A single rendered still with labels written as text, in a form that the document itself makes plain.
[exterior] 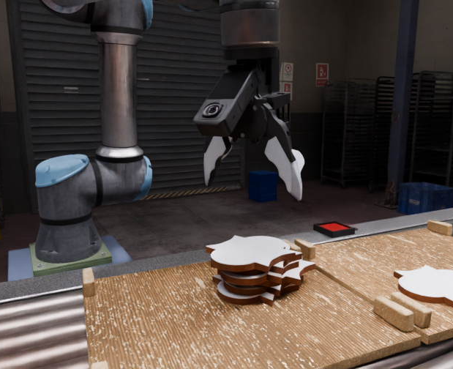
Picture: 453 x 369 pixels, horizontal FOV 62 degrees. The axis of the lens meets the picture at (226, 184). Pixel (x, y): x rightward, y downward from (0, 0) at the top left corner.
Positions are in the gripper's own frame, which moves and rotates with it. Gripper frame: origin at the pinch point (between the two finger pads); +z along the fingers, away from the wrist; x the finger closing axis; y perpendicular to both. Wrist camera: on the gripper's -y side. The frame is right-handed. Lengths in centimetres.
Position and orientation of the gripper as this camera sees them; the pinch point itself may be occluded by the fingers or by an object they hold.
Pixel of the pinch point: (247, 195)
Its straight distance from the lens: 54.2
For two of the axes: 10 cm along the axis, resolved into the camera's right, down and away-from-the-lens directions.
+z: 0.5, 9.4, 3.3
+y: 5.3, -3.0, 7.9
